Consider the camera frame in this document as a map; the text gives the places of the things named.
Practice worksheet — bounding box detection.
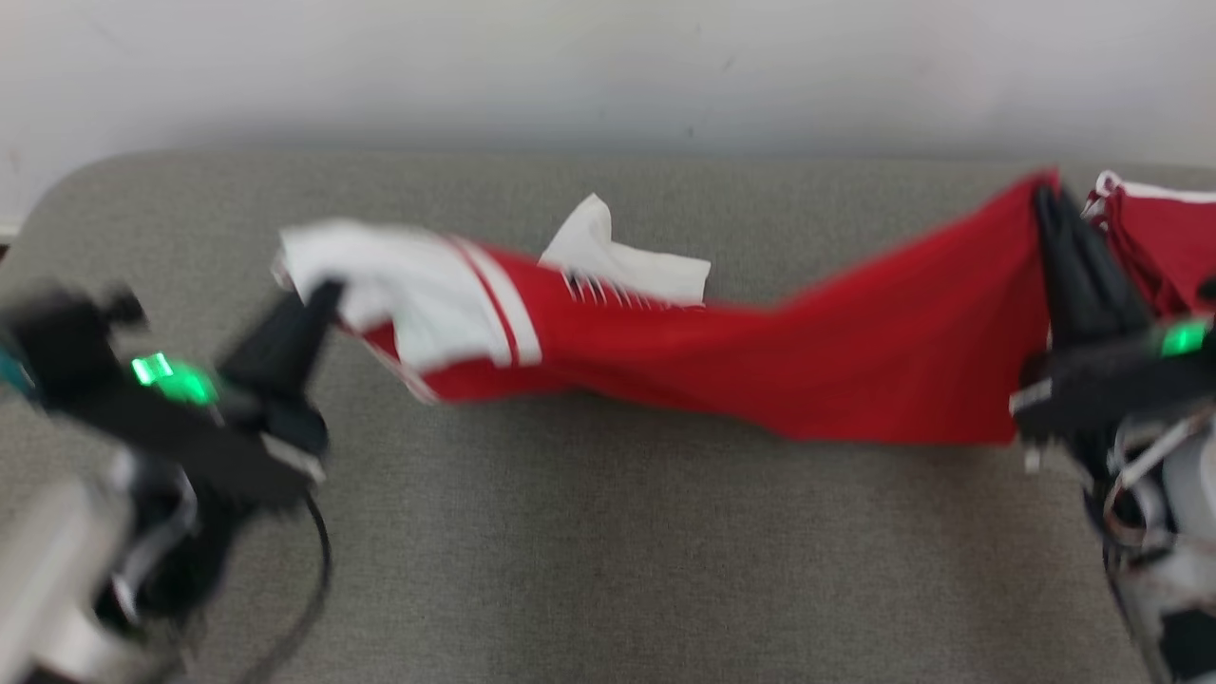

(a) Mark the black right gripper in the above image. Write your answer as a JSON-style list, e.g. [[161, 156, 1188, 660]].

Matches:
[[1009, 186, 1216, 445]]

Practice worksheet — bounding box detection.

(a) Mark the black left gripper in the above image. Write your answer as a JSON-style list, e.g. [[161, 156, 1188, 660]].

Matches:
[[47, 279, 346, 505]]

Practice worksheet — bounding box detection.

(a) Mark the left black cable teal connector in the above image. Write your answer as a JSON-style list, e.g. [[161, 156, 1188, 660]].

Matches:
[[0, 342, 34, 405]]

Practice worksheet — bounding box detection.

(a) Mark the red Bulls basketball jersey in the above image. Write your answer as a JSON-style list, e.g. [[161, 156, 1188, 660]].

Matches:
[[274, 169, 1060, 446]]

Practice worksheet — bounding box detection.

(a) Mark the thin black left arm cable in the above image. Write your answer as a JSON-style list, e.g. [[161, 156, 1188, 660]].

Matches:
[[237, 494, 333, 684]]

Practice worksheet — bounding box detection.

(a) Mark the red shorts white trim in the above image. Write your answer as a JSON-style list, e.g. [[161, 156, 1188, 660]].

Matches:
[[1083, 171, 1216, 319]]

